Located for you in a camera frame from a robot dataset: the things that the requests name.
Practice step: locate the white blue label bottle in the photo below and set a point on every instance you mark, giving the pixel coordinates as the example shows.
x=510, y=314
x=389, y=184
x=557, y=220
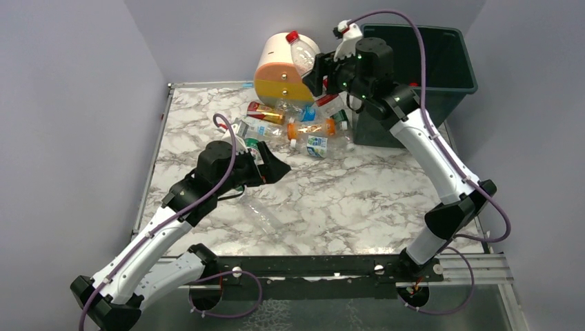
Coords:
x=317, y=146

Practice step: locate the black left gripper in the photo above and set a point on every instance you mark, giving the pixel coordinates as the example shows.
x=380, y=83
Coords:
x=255, y=165

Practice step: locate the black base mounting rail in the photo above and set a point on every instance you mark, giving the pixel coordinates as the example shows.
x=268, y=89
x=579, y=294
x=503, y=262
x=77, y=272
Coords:
x=297, y=278

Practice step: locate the white label long bottle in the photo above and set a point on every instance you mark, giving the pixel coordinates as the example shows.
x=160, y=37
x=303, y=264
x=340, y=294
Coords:
x=250, y=127

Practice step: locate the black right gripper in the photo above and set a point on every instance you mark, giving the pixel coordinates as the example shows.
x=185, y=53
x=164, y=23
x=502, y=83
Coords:
x=323, y=71

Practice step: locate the orange label clear bottle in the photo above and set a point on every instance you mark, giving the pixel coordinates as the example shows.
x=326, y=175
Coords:
x=320, y=128

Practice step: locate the cream orange round drawer box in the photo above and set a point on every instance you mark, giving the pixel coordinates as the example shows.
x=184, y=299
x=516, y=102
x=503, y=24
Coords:
x=276, y=76

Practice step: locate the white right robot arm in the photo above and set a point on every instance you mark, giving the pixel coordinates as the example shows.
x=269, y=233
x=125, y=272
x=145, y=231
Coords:
x=462, y=194

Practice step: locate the clear bottle on table front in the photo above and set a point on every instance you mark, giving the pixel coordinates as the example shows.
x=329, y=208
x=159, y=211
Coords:
x=261, y=215

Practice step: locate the red label clear bottle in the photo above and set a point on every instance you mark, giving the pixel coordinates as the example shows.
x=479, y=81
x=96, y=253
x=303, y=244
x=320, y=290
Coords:
x=303, y=52

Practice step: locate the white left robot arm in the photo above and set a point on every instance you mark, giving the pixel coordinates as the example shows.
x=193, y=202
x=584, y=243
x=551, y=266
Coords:
x=115, y=297

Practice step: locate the dark green plastic bin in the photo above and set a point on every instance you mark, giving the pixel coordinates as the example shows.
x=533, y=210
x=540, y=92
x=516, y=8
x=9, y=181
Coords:
x=449, y=75

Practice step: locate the red gold label bottle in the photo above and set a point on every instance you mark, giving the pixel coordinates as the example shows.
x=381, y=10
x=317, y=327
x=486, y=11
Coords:
x=265, y=113

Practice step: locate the green label bottle by bin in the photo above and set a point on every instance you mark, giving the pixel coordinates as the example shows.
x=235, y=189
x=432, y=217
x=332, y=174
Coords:
x=341, y=120

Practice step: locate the blue red label bottle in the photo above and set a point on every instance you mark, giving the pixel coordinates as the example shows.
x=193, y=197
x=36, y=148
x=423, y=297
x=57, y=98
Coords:
x=329, y=105

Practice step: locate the blue label clear bottle left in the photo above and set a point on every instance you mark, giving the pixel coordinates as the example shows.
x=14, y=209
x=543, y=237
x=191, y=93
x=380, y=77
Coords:
x=252, y=145

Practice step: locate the blue cap clear bottle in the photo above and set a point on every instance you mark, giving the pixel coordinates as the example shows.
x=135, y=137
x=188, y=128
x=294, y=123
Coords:
x=293, y=112

